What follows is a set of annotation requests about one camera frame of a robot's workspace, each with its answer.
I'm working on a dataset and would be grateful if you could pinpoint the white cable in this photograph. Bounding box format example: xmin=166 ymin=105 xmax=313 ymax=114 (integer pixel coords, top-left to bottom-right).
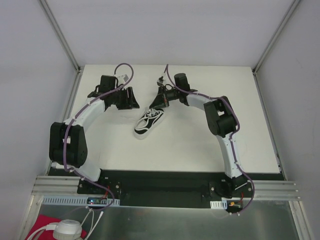
xmin=26 ymin=209 xmax=105 ymax=240

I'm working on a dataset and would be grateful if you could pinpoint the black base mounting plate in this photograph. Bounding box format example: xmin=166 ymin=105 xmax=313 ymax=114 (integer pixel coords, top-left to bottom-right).
xmin=77 ymin=170 xmax=253 ymax=209

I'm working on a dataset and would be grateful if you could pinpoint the grey cable duct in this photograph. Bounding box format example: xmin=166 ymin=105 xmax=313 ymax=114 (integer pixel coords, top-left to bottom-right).
xmin=210 ymin=199 xmax=228 ymax=210
xmin=42 ymin=196 xmax=120 ymax=207

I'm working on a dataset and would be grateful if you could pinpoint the right aluminium corner post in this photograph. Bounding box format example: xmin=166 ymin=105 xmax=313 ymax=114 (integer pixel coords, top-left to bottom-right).
xmin=252 ymin=0 xmax=302 ymax=76

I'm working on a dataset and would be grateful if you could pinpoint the aluminium corner post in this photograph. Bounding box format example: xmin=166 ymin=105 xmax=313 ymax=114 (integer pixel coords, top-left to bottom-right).
xmin=37 ymin=0 xmax=81 ymax=73
xmin=252 ymin=0 xmax=302 ymax=76

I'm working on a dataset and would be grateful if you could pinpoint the left aluminium corner post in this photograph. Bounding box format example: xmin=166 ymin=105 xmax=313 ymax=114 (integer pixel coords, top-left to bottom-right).
xmin=37 ymin=0 xmax=81 ymax=73

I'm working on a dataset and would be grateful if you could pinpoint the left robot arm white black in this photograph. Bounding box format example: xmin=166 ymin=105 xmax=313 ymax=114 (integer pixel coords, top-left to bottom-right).
xmin=49 ymin=75 xmax=140 ymax=195

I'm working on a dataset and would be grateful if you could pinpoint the white shoelace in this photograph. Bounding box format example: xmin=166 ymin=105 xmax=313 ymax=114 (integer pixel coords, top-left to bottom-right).
xmin=144 ymin=108 xmax=164 ymax=119

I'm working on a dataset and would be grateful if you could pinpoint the red cloth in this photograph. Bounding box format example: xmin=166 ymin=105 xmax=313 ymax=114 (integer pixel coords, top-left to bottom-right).
xmin=25 ymin=214 xmax=87 ymax=240

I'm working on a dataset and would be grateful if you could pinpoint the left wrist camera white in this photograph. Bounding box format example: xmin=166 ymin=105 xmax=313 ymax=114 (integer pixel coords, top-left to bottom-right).
xmin=116 ymin=74 xmax=129 ymax=85

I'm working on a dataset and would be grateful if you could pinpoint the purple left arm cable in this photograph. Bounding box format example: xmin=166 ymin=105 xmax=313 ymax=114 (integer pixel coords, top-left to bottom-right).
xmin=62 ymin=62 xmax=134 ymax=210

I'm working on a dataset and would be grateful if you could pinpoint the aluminium frame rail front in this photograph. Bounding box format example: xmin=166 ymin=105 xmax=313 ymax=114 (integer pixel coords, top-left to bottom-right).
xmin=31 ymin=176 xmax=302 ymax=201

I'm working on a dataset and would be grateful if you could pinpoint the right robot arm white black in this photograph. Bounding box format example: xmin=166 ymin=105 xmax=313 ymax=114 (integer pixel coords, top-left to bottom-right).
xmin=150 ymin=73 xmax=248 ymax=199

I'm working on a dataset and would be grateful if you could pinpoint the right grey cable duct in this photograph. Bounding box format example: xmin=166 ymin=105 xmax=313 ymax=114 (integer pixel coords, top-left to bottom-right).
xmin=210 ymin=199 xmax=228 ymax=210

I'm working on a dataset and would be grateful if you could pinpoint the white bottle cap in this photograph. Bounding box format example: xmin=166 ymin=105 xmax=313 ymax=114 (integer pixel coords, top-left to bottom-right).
xmin=53 ymin=219 xmax=83 ymax=240

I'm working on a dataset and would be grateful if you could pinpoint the black white canvas sneaker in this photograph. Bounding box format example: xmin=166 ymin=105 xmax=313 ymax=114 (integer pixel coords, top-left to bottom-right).
xmin=133 ymin=108 xmax=165 ymax=140

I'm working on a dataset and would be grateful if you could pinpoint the left grey cable duct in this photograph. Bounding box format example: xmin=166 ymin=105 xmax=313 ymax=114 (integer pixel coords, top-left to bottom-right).
xmin=42 ymin=196 xmax=120 ymax=207

